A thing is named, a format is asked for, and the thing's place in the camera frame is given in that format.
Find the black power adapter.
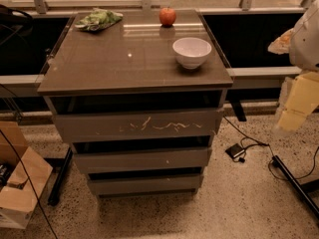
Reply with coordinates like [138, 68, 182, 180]
[225, 143, 244, 159]

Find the black stand leg right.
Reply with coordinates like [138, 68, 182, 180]
[272, 155, 319, 219]

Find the black bag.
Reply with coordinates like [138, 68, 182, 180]
[0, 5, 33, 35]

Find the red apple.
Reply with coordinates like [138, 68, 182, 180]
[159, 7, 176, 27]

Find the green chip bag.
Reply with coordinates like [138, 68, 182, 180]
[75, 8, 124, 32]

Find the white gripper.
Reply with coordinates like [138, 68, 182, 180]
[267, 29, 319, 136]

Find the black cable at box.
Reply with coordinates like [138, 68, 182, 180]
[0, 128, 60, 239]

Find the black floor cable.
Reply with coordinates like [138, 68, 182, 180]
[222, 116, 319, 181]

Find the black stand leg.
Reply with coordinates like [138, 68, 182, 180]
[272, 155, 319, 219]
[46, 148, 73, 206]

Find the grey drawer cabinet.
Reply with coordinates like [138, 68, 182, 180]
[38, 11, 232, 195]

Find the brown cardboard box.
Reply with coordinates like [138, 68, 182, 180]
[0, 121, 52, 229]

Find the white bowl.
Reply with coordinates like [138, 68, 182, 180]
[172, 37, 212, 70]

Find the grey drawer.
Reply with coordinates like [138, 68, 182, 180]
[74, 147, 211, 174]
[54, 109, 223, 143]
[88, 174, 203, 195]

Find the black stand leg left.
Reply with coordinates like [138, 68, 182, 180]
[46, 148, 73, 206]

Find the metal window railing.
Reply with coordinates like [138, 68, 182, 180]
[1, 0, 312, 98]

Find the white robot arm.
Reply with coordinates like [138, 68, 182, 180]
[268, 0, 319, 135]

